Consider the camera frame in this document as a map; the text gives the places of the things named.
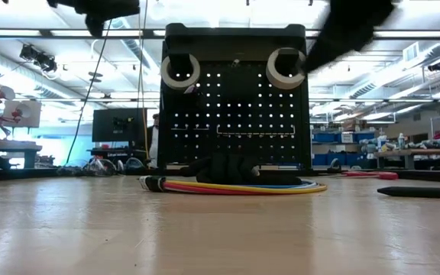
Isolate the black pen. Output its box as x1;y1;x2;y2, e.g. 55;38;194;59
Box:
376;186;440;200

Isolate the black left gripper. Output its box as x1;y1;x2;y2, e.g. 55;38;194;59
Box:
73;0;141;38

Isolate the blue storage bin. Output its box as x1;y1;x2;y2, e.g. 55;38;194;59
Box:
312;131;338;144
312;152;367;167
353;131;376;143

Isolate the wooden workbench with dark legs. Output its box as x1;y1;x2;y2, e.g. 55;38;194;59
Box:
0;136;44;170

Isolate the coloured cable bundle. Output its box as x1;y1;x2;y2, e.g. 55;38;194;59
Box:
138;175;328;196

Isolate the wooden workbench with clutter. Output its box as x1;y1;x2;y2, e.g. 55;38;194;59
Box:
372;147;440;170

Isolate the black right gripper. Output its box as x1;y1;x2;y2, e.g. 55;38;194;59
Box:
304;0;396;74

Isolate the person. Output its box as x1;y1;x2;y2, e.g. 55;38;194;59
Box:
146;113;160;169

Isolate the white masking tape roll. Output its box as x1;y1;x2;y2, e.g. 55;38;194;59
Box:
160;52;202;91
265;47;307;90

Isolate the white board with red print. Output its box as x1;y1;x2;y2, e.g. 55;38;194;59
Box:
2;99;42;129

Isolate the black work glove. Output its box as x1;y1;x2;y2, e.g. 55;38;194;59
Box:
256;173;304;187
180;152;261;186

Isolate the black aluminium table frame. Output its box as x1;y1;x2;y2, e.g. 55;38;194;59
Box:
0;166;440;183

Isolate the black ceiling camera rig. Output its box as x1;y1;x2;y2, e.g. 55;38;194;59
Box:
18;43;59;74

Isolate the black monitor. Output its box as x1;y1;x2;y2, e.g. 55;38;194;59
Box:
92;108;147;143

